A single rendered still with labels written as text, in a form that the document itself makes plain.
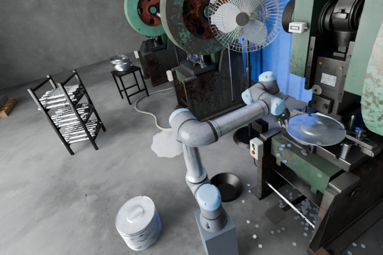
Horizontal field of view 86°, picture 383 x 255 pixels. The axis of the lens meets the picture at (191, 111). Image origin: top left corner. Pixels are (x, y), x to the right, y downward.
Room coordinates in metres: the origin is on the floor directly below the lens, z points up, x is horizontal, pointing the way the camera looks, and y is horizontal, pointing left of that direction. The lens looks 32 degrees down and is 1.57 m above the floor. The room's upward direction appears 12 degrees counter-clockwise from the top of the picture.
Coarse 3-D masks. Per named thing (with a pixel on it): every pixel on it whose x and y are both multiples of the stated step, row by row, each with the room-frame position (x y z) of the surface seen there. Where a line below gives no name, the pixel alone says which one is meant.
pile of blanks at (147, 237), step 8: (152, 224) 0.86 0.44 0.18; (160, 224) 0.93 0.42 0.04; (120, 232) 0.82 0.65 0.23; (144, 232) 0.81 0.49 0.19; (152, 232) 0.84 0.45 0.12; (160, 232) 0.89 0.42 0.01; (128, 240) 0.80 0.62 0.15; (136, 240) 0.79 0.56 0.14; (144, 240) 0.80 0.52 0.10; (152, 240) 0.82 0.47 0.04; (136, 248) 0.80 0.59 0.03; (144, 248) 0.79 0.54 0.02
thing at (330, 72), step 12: (324, 60) 0.90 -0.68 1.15; (336, 60) 0.85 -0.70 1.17; (324, 72) 0.89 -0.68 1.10; (336, 72) 0.84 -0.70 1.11; (324, 84) 0.88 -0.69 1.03; (336, 84) 0.83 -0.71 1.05; (312, 96) 0.93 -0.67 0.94; (324, 96) 0.86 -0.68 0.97; (336, 96) 0.81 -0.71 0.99; (324, 108) 0.82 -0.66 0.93; (336, 108) 0.80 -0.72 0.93; (348, 108) 0.83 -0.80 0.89
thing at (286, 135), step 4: (284, 136) 0.84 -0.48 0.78; (288, 136) 0.83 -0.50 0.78; (288, 140) 0.81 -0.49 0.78; (292, 140) 0.80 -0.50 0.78; (296, 140) 0.79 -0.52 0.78; (296, 144) 0.76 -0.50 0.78; (300, 144) 0.76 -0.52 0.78; (304, 144) 0.75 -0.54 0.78; (308, 144) 0.75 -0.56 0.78; (300, 148) 0.74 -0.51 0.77; (304, 148) 0.73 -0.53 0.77; (308, 148) 0.81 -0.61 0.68; (312, 148) 0.79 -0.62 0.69; (312, 152) 0.79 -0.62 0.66
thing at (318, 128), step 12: (300, 120) 0.94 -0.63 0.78; (312, 120) 0.92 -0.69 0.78; (324, 120) 0.90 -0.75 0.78; (336, 120) 0.87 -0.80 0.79; (288, 132) 0.85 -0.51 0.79; (300, 132) 0.84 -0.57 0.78; (312, 132) 0.82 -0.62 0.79; (324, 132) 0.80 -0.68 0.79; (336, 132) 0.79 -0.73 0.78; (312, 144) 0.73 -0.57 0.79; (324, 144) 0.72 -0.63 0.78
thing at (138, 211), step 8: (128, 200) 1.06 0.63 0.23; (136, 200) 1.05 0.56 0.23; (144, 200) 1.03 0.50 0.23; (120, 208) 1.01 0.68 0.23; (128, 208) 0.99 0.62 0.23; (136, 208) 0.97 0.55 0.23; (144, 208) 0.97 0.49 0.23; (152, 208) 0.95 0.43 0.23; (120, 216) 0.94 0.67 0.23; (128, 216) 0.92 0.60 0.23; (136, 216) 0.91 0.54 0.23; (144, 216) 0.90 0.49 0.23; (152, 216) 0.89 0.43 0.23; (120, 224) 0.88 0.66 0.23; (128, 224) 0.87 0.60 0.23; (136, 224) 0.85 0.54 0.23; (144, 224) 0.84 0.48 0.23; (136, 232) 0.79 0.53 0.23
